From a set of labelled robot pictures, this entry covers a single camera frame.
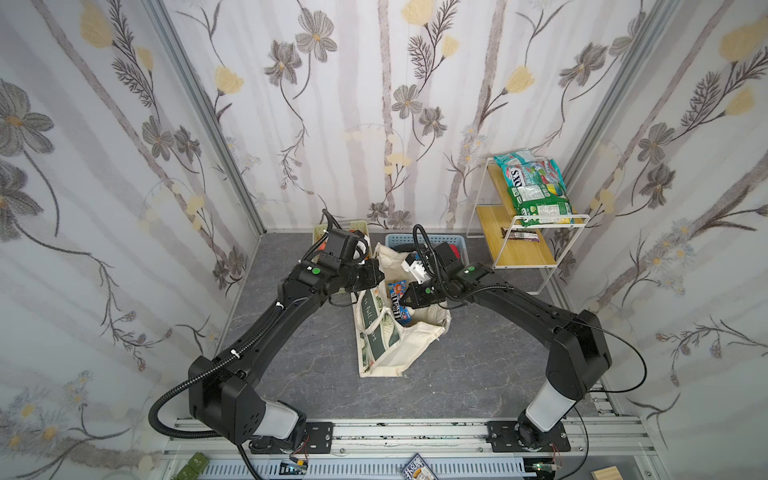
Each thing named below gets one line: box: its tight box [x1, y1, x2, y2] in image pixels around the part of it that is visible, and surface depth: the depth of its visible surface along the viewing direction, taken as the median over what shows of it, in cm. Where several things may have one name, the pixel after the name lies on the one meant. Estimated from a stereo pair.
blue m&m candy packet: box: [388, 280, 412, 326], surface depth 84 cm
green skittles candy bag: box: [494, 149, 574, 227], surface depth 82 cm
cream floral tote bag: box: [351, 243, 452, 378], surface depth 78 cm
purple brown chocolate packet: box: [501, 227, 540, 243], surface depth 98 cm
